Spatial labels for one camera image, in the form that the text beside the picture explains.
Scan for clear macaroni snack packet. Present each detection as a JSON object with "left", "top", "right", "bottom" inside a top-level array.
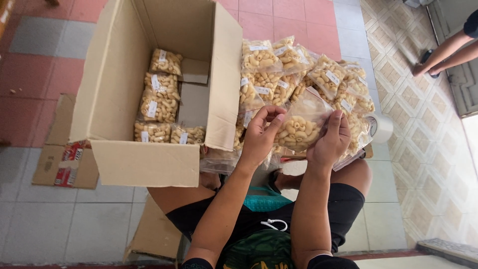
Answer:
[
  {"left": 134, "top": 121, "right": 172, "bottom": 143},
  {"left": 138, "top": 90, "right": 180, "bottom": 124},
  {"left": 170, "top": 125, "right": 207, "bottom": 145},
  {"left": 149, "top": 48, "right": 183, "bottom": 76},
  {"left": 274, "top": 87, "right": 334, "bottom": 152},
  {"left": 143, "top": 72, "right": 180, "bottom": 100}
]

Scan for white shorts drawstring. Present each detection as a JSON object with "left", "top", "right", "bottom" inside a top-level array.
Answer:
[{"left": 260, "top": 219, "right": 288, "bottom": 232}]

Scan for person's black shorts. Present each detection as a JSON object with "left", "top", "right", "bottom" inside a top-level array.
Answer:
[{"left": 166, "top": 183, "right": 366, "bottom": 255}]

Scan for red edged plastic bag pack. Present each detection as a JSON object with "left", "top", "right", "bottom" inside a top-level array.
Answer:
[{"left": 332, "top": 149, "right": 367, "bottom": 172}]

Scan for large brown cardboard box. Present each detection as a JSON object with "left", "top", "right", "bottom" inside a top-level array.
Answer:
[{"left": 69, "top": 0, "right": 243, "bottom": 188}]

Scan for flattened red printed carton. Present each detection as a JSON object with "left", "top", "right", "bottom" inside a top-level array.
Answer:
[{"left": 32, "top": 93, "right": 100, "bottom": 190}]

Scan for grey door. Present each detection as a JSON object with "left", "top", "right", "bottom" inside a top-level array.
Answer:
[{"left": 426, "top": 0, "right": 478, "bottom": 119}]

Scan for person's left hand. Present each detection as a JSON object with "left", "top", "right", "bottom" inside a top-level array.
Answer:
[{"left": 239, "top": 105, "right": 288, "bottom": 169}]

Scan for empty clear plastic bags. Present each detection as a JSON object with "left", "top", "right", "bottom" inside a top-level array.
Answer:
[{"left": 199, "top": 147, "right": 241, "bottom": 176}]

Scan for person's right hand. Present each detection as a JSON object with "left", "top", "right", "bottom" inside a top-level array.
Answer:
[{"left": 306, "top": 110, "right": 352, "bottom": 169}]

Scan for white tape roll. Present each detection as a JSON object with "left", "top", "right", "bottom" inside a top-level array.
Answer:
[{"left": 364, "top": 112, "right": 394, "bottom": 145}]

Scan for grey doormat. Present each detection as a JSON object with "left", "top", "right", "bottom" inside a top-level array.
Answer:
[{"left": 416, "top": 238, "right": 478, "bottom": 269}]

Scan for plain flat cardboard sheet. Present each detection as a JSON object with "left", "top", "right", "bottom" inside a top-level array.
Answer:
[{"left": 123, "top": 194, "right": 184, "bottom": 263}]

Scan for teal woven bag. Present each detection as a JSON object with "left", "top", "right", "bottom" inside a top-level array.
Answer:
[{"left": 243, "top": 186, "right": 294, "bottom": 213}]

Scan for person's green shirt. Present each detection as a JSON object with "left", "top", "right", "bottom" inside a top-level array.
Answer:
[{"left": 216, "top": 229, "right": 296, "bottom": 269}]

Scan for person's right leg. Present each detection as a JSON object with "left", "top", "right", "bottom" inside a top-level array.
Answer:
[{"left": 276, "top": 158, "right": 373, "bottom": 196}]

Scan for person's black sandal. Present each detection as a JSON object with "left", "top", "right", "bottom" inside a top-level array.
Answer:
[{"left": 267, "top": 169, "right": 284, "bottom": 195}]

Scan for heap of macaroni snack bags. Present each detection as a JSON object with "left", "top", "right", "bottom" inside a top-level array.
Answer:
[{"left": 233, "top": 35, "right": 376, "bottom": 170}]

